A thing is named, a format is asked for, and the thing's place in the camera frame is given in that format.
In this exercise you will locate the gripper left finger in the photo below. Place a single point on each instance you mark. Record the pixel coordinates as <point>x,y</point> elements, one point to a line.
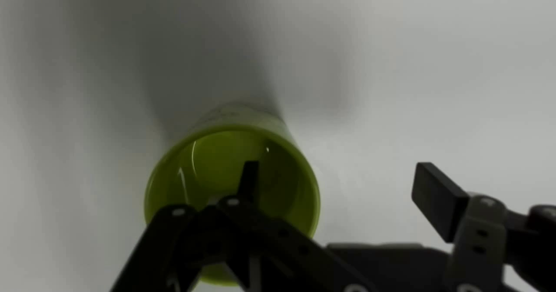
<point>243,235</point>

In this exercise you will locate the green mug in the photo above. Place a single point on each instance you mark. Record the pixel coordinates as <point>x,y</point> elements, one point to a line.
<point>208,166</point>

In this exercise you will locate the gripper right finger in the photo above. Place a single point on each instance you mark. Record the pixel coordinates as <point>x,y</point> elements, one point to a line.
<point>473,231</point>

